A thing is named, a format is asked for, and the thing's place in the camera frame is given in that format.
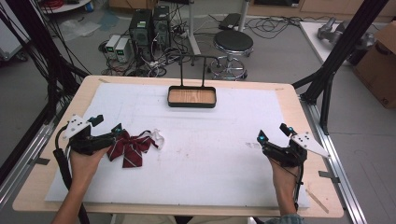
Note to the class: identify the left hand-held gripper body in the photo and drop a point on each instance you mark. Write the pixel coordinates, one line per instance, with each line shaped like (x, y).
(88, 143)

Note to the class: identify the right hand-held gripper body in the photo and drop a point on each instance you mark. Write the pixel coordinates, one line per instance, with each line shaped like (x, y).
(294, 148)

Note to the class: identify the dark red striped bow tie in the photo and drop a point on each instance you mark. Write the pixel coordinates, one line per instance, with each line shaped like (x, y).
(130, 147)

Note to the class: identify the person's left hand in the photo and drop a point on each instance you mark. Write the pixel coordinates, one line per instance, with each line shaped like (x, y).
(83, 165)

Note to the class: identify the person's right hand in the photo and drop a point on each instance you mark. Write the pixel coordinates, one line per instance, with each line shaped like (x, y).
(285, 175)

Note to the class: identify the grey tape piece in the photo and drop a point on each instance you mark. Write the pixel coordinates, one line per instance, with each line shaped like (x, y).
(41, 161)
(328, 176)

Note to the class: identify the thin wooden stick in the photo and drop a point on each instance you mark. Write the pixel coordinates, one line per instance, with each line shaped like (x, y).
(317, 201)

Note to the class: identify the white foam mat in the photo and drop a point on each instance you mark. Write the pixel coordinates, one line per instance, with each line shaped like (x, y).
(202, 161)

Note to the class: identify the white power supply unit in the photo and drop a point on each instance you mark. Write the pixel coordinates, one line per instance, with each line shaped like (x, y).
(112, 45)
(122, 49)

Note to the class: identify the black rack with wooden tray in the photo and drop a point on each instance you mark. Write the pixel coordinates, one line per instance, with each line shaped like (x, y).
(191, 97)

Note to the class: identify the white board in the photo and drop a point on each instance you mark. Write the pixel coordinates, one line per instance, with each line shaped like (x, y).
(317, 39)

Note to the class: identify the black computer tower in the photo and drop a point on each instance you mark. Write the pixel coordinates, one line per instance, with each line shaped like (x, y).
(140, 32)
(162, 26)

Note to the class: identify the black round stool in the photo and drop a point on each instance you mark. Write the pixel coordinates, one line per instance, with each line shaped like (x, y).
(233, 42)

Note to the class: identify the brown cardboard box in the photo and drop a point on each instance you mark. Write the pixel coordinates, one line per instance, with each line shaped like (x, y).
(378, 71)

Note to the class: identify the flat black device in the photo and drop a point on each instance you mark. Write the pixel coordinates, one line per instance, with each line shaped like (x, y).
(229, 21)

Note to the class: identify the white table leg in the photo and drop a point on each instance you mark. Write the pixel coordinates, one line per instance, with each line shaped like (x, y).
(193, 28)

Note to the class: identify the aluminium rail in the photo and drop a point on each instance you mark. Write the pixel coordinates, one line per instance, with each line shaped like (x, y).
(23, 161)
(339, 174)

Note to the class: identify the black metal frame post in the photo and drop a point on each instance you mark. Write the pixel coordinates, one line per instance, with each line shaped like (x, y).
(342, 49)
(40, 46)

